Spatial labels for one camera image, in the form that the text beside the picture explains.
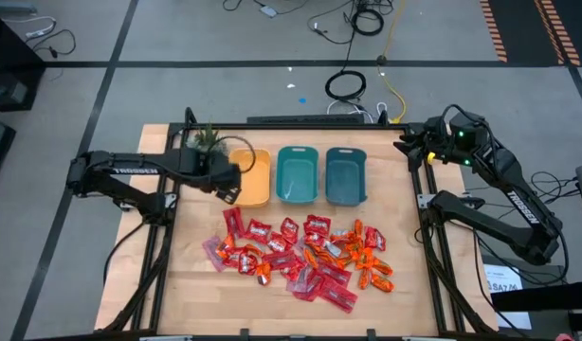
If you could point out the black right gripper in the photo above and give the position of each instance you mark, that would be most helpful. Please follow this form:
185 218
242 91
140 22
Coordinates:
440 142

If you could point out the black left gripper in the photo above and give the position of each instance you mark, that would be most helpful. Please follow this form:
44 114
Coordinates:
220 173

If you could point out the red Twizzlers candy pack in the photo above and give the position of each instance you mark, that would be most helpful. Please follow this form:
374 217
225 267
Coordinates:
310 289
234 222
300 246
211 253
278 259
339 297
293 284
336 274

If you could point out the yellow plastic bin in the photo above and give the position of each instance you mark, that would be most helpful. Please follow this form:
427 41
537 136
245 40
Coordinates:
255 182

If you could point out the dark blue plastic bin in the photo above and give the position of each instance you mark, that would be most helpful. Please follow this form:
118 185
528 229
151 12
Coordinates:
346 177

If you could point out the teal plastic bin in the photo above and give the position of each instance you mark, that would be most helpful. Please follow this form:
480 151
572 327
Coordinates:
298 177

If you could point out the red Skittles candy pack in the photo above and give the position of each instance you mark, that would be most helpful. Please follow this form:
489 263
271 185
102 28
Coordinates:
317 225
375 238
290 230
247 264
231 258
278 243
258 231
295 270
314 240

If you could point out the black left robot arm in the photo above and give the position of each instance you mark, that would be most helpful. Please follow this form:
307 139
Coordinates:
130 170

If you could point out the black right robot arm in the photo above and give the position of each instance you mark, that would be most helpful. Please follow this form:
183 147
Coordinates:
523 208

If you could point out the potted succulent plant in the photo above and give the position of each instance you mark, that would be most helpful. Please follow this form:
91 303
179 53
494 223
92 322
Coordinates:
206 137

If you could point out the black power strip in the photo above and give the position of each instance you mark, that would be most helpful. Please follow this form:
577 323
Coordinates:
305 119

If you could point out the white paper sheet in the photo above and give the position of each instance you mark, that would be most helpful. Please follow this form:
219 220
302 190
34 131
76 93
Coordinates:
502 279

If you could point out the black orange striped floor mat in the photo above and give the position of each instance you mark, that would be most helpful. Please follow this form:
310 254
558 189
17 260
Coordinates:
518 28

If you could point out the grey power adapter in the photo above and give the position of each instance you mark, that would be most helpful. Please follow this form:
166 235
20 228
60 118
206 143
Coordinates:
268 12

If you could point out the black desk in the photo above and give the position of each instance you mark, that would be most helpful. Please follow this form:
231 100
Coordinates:
542 296

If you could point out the black cabinet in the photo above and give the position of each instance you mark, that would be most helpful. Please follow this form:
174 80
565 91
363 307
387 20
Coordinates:
11 71

